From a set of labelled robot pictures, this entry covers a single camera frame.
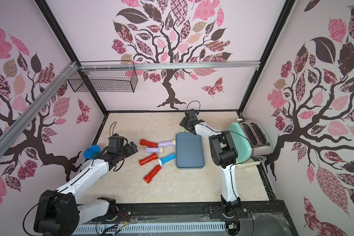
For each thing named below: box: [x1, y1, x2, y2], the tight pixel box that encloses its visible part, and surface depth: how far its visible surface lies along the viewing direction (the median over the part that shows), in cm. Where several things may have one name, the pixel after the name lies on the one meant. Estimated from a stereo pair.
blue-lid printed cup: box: [83, 144, 102, 160], surface depth 88 cm
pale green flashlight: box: [179, 125, 191, 133], surface depth 108 cm
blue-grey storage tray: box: [175, 132, 206, 170], surface depth 95 cm
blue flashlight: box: [157, 152, 177, 166], surface depth 94 cm
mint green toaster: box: [227, 119, 272, 164], surface depth 85 cm
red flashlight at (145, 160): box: [138, 152, 159, 166], surface depth 93 cm
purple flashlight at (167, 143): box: [157, 139, 177, 148], surface depth 99 cm
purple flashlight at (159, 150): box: [144, 147, 164, 154], surface depth 97 cm
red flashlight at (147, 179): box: [143, 164, 162, 184], surface depth 87 cm
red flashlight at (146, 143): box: [139, 138, 158, 148], surface depth 100 cm
